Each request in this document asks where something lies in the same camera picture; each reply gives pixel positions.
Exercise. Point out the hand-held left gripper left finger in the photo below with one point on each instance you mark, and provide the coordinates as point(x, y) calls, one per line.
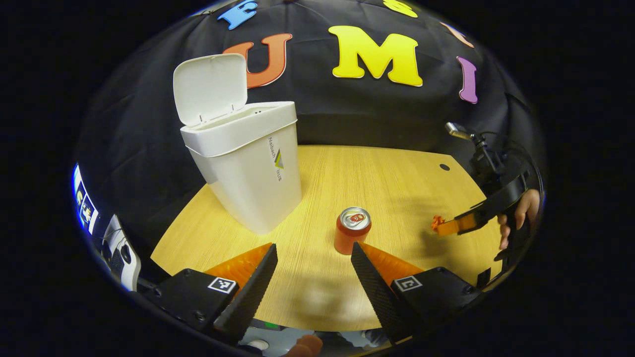
point(253, 292)

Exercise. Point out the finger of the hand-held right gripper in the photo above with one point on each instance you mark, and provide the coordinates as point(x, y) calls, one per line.
point(496, 201)

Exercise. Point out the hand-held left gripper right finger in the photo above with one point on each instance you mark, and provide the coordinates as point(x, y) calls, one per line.
point(377, 292)

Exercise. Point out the orange paper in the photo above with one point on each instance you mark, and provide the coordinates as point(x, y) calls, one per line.
point(436, 222)

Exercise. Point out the red pop can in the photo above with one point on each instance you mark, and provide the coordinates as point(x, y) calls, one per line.
point(349, 235)

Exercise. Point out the white desktop garbage bin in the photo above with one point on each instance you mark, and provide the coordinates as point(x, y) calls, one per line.
point(243, 173)

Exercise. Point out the wooden desktop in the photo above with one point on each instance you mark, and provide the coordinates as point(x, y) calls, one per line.
point(347, 178)

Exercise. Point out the white and black device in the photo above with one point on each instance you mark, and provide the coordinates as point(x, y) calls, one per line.
point(130, 267)

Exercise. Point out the black backdrop cloth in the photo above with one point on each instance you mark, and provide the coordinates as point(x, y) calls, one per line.
point(372, 114)

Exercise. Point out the lit computer screen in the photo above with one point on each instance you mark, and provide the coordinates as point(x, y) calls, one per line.
point(82, 198)

